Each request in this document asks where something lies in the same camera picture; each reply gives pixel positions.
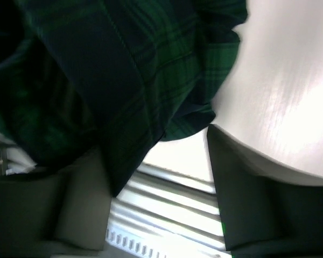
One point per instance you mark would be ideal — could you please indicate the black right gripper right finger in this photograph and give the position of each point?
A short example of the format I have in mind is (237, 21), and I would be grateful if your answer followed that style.
(262, 217)

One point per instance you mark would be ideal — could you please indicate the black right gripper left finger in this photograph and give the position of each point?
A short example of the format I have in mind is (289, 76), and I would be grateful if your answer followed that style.
(49, 212)

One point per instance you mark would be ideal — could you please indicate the green plaid skirt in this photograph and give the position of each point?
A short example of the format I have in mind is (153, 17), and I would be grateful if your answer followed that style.
(123, 75)

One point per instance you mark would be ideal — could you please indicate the aluminium mounting rail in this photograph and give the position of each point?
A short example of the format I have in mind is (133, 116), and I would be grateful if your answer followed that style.
(160, 199)

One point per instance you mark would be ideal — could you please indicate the white slotted cable duct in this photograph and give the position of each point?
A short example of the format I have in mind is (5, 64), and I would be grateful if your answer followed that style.
(142, 244)

